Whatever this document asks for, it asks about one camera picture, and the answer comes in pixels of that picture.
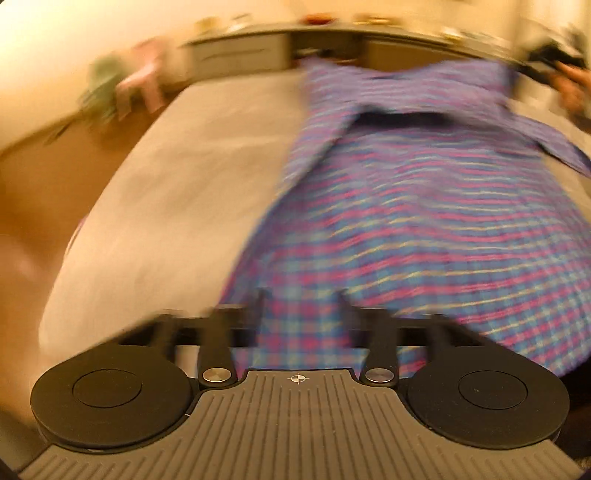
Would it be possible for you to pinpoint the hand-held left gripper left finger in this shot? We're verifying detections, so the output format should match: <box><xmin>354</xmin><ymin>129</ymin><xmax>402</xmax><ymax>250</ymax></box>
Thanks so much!
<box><xmin>118</xmin><ymin>288</ymin><xmax>269</xmax><ymax>385</ymax></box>

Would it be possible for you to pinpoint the long grey wooden sideboard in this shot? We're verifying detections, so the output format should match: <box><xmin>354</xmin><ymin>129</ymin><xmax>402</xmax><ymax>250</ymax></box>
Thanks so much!
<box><xmin>181</xmin><ymin>18</ymin><xmax>515</xmax><ymax>77</ymax></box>

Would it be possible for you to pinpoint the pink plastic chair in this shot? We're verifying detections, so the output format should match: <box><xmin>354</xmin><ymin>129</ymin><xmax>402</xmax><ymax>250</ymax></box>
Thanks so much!
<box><xmin>115</xmin><ymin>38</ymin><xmax>171</xmax><ymax>115</ymax></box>

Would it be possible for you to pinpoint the blue pink plaid shirt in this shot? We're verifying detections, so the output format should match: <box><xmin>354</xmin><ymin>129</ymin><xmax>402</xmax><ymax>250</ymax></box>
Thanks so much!
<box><xmin>221</xmin><ymin>56</ymin><xmax>591</xmax><ymax>380</ymax></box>

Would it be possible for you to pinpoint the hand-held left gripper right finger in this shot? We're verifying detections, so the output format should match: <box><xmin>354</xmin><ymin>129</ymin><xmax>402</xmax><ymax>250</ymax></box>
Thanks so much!
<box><xmin>338</xmin><ymin>292</ymin><xmax>491</xmax><ymax>387</ymax></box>

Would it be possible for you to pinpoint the person's right hand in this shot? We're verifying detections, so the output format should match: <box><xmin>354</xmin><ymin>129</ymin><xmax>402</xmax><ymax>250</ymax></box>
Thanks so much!
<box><xmin>554</xmin><ymin>61</ymin><xmax>591</xmax><ymax>117</ymax></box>

